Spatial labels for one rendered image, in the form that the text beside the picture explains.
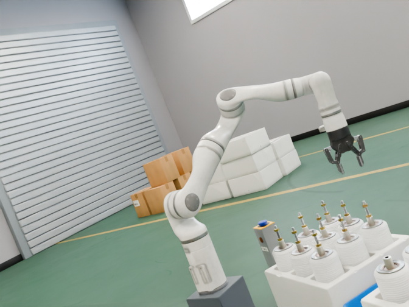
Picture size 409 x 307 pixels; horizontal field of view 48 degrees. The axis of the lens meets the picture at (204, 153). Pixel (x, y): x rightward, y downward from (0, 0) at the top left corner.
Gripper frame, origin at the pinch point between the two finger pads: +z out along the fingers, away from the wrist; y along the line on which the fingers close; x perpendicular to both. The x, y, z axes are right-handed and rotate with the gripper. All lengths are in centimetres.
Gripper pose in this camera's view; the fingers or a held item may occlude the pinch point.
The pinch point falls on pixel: (350, 166)
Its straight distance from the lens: 167.5
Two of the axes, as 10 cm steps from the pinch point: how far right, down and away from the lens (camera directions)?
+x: 0.1, -0.7, 10.0
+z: 3.7, 9.3, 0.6
